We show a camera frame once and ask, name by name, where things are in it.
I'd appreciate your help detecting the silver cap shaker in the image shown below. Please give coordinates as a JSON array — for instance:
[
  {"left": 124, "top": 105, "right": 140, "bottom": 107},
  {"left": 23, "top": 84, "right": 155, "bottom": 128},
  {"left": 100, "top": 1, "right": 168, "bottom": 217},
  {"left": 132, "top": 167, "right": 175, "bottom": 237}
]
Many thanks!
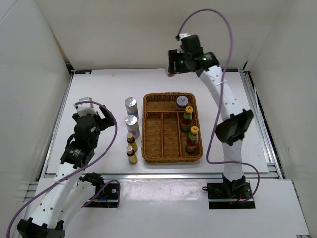
[
  {"left": 124, "top": 97, "right": 139, "bottom": 118},
  {"left": 125, "top": 115, "right": 140, "bottom": 138}
]

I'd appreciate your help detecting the red sauce bottle yellow cap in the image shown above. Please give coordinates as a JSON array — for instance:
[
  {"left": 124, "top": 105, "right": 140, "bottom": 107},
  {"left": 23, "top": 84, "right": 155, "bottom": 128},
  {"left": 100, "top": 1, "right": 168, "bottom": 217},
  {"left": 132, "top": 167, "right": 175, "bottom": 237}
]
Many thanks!
[{"left": 185, "top": 126, "right": 199, "bottom": 154}]

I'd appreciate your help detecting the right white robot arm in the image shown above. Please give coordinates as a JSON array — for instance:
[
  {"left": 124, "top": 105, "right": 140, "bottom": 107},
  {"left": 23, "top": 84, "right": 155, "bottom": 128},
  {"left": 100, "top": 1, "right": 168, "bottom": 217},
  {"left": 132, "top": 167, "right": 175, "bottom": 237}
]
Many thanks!
[{"left": 168, "top": 33, "right": 254, "bottom": 198}]

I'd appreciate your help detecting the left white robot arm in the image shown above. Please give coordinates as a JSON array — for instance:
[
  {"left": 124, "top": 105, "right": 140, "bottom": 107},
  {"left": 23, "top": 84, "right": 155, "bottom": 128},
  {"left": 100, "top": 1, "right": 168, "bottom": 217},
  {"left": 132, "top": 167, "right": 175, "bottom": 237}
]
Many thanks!
[{"left": 17, "top": 101, "right": 117, "bottom": 238}]

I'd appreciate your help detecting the small amber bottle far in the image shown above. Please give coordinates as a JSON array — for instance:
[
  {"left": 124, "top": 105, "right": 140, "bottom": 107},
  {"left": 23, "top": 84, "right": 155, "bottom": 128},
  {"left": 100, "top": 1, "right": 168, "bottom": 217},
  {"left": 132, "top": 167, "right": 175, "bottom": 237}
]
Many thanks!
[{"left": 126, "top": 133, "right": 138, "bottom": 152}]

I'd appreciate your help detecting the small amber bottle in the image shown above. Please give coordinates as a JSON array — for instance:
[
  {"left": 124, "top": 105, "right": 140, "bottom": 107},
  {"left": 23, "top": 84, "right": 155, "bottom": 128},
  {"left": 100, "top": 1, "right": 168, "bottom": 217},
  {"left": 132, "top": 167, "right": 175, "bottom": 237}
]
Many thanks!
[
  {"left": 126, "top": 146, "right": 138, "bottom": 164},
  {"left": 126, "top": 133, "right": 138, "bottom": 152}
]

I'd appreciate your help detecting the small amber bottle near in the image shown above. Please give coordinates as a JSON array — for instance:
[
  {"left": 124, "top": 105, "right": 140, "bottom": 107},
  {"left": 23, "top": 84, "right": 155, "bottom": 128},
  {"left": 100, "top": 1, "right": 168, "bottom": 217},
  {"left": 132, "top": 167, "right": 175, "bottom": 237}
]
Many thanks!
[{"left": 126, "top": 146, "right": 138, "bottom": 164}]

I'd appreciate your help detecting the brown wicker divided basket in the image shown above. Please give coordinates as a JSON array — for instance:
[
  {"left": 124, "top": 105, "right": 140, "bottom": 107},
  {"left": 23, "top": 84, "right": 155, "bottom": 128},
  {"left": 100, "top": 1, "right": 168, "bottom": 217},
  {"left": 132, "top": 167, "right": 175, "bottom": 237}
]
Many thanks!
[{"left": 142, "top": 92, "right": 203, "bottom": 164}]

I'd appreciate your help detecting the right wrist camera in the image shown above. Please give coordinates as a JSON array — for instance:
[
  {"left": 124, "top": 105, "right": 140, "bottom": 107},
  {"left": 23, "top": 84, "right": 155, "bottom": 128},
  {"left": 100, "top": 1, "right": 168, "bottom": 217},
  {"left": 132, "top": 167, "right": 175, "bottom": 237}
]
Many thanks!
[{"left": 176, "top": 33, "right": 191, "bottom": 41}]

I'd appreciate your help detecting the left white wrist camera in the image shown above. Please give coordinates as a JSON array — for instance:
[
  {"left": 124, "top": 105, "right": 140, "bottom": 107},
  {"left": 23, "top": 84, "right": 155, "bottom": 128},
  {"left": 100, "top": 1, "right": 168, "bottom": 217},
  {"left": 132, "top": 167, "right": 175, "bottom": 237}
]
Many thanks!
[{"left": 74, "top": 103, "right": 97, "bottom": 117}]

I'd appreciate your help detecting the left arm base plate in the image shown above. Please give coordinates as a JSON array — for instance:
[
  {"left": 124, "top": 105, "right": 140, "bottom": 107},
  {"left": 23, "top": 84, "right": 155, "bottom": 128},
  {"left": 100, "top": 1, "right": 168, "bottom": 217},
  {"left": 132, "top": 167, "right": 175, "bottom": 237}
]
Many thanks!
[{"left": 82, "top": 180, "right": 121, "bottom": 208}]

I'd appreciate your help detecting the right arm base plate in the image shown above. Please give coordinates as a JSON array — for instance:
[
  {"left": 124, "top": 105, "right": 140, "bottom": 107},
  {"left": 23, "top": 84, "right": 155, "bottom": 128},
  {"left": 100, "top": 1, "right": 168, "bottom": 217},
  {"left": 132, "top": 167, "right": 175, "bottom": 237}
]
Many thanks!
[{"left": 202, "top": 182, "right": 256, "bottom": 210}]

